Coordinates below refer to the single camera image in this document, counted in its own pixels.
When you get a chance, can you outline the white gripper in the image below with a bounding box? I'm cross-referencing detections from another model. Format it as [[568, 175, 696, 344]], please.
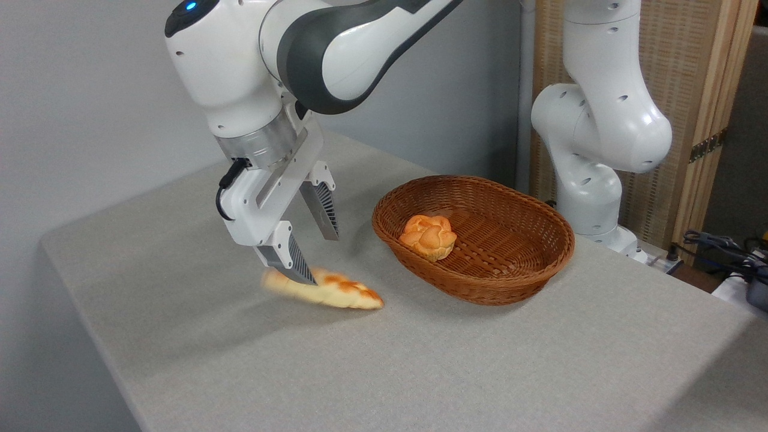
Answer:
[[221, 115, 341, 286]]

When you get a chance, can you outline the long braided bread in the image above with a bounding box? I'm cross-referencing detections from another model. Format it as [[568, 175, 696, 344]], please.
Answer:
[[261, 267, 385, 311]]

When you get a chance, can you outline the round bread roll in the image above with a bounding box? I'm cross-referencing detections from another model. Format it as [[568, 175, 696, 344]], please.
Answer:
[[398, 215, 457, 262]]

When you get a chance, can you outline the brown wicker basket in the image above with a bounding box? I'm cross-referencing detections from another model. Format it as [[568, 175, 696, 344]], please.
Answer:
[[371, 175, 575, 307]]

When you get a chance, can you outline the white power strip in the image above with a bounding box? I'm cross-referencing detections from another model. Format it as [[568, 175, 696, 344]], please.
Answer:
[[645, 249, 685, 274]]

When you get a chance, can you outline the dark metal screen hinge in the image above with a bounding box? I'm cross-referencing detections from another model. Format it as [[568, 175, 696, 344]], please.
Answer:
[[689, 128, 728, 164]]

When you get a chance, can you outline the wooden rattan folding screen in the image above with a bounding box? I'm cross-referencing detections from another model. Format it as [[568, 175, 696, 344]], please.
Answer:
[[531, 0, 760, 265]]

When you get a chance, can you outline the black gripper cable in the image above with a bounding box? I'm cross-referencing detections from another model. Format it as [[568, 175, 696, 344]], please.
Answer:
[[215, 157, 251, 221]]

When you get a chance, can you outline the dark cable bundle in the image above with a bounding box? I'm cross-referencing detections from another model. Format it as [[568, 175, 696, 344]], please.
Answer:
[[672, 230, 768, 283]]

